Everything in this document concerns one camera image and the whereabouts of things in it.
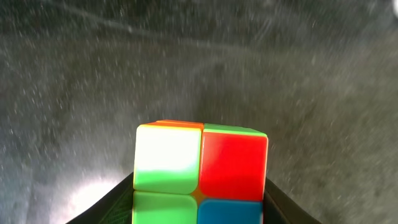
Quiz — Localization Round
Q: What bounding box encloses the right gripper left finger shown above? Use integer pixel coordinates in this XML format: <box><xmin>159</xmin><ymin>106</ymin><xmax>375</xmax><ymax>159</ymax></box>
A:
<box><xmin>65</xmin><ymin>172</ymin><xmax>134</xmax><ymax>224</ymax></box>

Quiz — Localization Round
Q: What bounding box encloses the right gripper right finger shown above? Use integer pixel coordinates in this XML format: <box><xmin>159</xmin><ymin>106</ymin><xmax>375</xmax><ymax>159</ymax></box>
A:
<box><xmin>262</xmin><ymin>177</ymin><xmax>324</xmax><ymax>224</ymax></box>

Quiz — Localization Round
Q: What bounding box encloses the many-coloured puzzle cube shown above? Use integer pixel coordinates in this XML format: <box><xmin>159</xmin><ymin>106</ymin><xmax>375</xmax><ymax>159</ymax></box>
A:
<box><xmin>132</xmin><ymin>119</ymin><xmax>269</xmax><ymax>224</ymax></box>

